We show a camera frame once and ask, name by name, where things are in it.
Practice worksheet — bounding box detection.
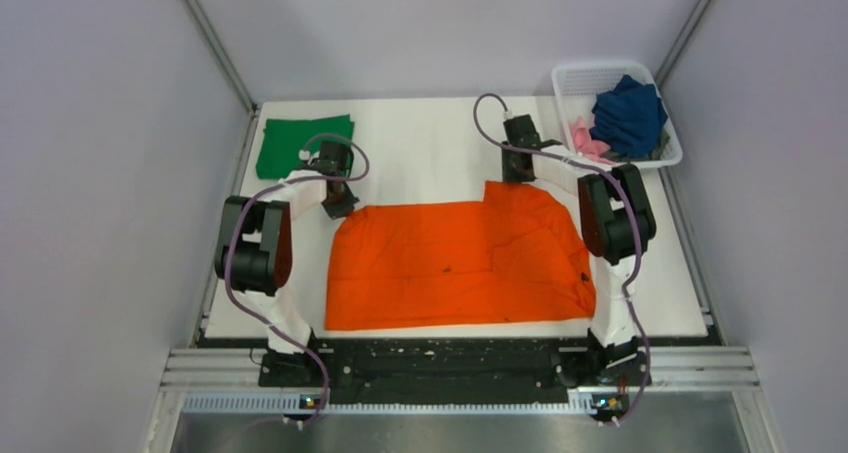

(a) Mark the orange t-shirt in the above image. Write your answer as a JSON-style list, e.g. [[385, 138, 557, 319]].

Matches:
[[324, 181, 596, 331]]

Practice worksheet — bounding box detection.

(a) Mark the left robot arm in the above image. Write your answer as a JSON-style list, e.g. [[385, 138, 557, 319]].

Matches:
[[214, 133, 369, 387]]

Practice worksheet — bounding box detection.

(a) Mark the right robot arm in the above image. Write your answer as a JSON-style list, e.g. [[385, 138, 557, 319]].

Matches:
[[501, 114, 657, 387]]

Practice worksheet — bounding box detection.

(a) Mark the folded green t-shirt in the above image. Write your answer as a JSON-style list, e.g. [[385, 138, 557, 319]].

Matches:
[[255, 115, 354, 180]]

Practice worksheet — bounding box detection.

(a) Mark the pink t-shirt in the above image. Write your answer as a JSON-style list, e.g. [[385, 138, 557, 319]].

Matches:
[[568, 116, 616, 166]]

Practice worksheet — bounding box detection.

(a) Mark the white plastic basket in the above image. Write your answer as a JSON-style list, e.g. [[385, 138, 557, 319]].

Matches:
[[551, 60, 683, 170]]

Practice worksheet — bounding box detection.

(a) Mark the dark blue t-shirt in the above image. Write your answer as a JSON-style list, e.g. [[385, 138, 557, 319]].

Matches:
[[589, 75, 669, 157]]

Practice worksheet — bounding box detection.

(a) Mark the dark grey t-shirt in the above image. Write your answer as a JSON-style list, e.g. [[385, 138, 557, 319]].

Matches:
[[602, 130, 670, 163]]

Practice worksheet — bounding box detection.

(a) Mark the aluminium frame rail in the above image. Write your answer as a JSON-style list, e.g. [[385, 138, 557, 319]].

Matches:
[[160, 346, 760, 417]]

